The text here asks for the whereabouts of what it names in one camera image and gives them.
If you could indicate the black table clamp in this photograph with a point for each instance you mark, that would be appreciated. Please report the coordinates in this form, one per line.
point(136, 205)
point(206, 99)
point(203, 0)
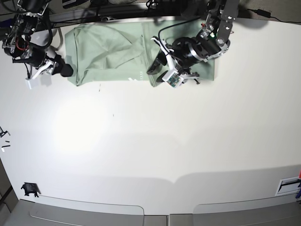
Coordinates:
point(30, 188)

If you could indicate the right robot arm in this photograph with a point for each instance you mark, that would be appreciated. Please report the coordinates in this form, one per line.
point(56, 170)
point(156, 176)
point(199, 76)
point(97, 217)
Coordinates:
point(16, 40)

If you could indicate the light green T-shirt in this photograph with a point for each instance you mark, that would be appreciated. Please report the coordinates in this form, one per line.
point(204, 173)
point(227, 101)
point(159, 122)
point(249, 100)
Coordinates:
point(120, 51)

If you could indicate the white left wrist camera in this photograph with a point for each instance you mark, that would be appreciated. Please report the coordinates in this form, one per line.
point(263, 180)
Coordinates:
point(173, 78)

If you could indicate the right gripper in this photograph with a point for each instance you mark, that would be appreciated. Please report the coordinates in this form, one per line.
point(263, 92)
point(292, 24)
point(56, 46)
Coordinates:
point(53, 65)

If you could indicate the grey chair back right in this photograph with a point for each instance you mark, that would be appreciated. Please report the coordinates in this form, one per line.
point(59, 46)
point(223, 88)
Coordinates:
point(275, 211)

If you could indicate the grey chair back left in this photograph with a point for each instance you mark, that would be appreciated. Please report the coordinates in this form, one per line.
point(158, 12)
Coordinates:
point(70, 217)

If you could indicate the grey chair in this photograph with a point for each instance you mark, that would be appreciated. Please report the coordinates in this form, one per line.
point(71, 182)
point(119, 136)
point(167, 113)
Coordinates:
point(70, 217)
point(275, 211)

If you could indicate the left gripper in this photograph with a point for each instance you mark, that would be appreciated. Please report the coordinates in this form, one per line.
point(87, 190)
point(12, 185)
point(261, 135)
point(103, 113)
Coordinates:
point(165, 57)

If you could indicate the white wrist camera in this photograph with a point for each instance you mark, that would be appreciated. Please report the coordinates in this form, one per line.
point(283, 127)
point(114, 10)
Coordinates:
point(32, 83)
point(173, 78)

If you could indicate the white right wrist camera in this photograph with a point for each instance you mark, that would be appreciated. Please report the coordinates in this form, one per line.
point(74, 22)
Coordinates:
point(32, 83)

